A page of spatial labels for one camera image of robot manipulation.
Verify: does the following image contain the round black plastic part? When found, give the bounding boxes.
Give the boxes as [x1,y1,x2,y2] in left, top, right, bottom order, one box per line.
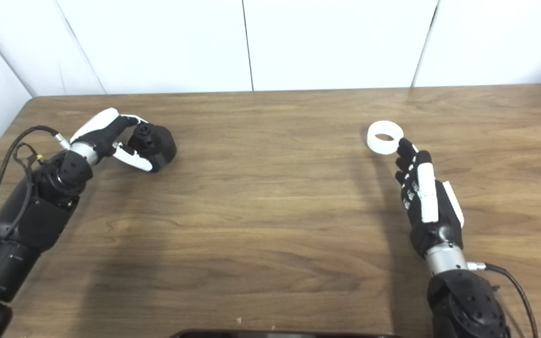
[128,123,178,173]

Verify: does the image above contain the white plastic ring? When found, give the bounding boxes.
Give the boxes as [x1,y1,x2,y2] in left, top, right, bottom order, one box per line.
[367,121,404,155]

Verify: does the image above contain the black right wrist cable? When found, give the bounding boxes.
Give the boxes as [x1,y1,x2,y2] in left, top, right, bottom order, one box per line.
[467,262,540,338]

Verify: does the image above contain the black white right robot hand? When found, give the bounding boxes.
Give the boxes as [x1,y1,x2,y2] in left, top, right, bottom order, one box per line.
[394,138,465,259]

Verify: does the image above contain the thin black wire yellow tag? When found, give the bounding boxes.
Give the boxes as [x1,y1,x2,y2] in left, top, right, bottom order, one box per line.
[13,142,46,188]

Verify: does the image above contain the dark glossy robot body edge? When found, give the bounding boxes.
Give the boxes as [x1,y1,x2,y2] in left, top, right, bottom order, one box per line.
[170,330,400,338]

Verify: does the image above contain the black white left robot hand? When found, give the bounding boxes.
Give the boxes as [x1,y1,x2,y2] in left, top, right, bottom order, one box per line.
[70,108,155,173]

